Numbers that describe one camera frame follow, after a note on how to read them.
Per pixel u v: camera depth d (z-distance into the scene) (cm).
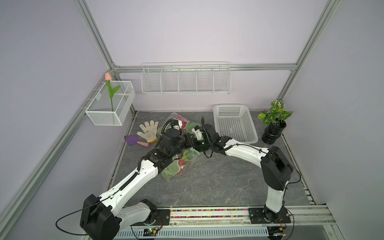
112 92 84
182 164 81
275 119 84
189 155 79
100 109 73
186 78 98
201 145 75
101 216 38
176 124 68
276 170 48
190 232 114
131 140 107
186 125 100
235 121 114
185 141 64
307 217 75
